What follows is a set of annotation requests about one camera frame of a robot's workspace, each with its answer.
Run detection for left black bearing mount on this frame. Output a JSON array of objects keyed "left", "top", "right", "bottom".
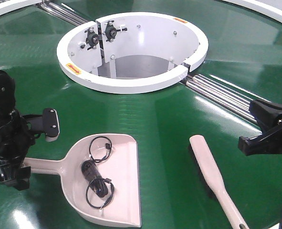
[{"left": 84, "top": 27, "right": 99, "bottom": 50}]

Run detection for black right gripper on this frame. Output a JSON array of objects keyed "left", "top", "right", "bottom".
[{"left": 238, "top": 99, "right": 282, "bottom": 156}]

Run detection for white outer rim right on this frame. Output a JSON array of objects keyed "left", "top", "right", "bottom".
[{"left": 224, "top": 0, "right": 282, "bottom": 23}]

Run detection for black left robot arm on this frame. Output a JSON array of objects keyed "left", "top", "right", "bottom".
[{"left": 0, "top": 70, "right": 44, "bottom": 191}]

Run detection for pink hand broom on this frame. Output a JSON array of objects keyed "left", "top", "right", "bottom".
[{"left": 189, "top": 135, "right": 249, "bottom": 229}]

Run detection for white rim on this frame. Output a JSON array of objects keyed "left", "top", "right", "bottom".
[
  {"left": 224, "top": 0, "right": 282, "bottom": 23},
  {"left": 0, "top": 0, "right": 42, "bottom": 16}
]

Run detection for right black bearing mount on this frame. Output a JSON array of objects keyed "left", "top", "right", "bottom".
[{"left": 102, "top": 20, "right": 128, "bottom": 42}]

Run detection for upper left steel rollers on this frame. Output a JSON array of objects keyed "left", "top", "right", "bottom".
[{"left": 36, "top": 0, "right": 88, "bottom": 26}]

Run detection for pink plastic dustpan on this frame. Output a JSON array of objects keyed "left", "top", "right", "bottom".
[{"left": 22, "top": 133, "right": 142, "bottom": 228}]

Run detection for white central ring guard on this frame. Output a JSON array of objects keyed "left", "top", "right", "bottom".
[{"left": 57, "top": 12, "right": 209, "bottom": 94}]

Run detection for black bearing mount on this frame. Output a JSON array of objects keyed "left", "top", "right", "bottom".
[
  {"left": 84, "top": 27, "right": 99, "bottom": 50},
  {"left": 102, "top": 20, "right": 128, "bottom": 42}
]

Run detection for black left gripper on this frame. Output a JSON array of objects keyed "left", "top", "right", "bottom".
[{"left": 0, "top": 110, "right": 43, "bottom": 190}]

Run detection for green conveyor belt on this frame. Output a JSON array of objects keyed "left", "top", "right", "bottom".
[{"left": 0, "top": 0, "right": 282, "bottom": 229}]

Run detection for black usb cable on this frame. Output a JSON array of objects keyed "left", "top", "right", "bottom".
[{"left": 80, "top": 135, "right": 115, "bottom": 210}]

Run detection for white outer rim left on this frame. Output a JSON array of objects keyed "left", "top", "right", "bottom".
[{"left": 0, "top": 0, "right": 42, "bottom": 16}]

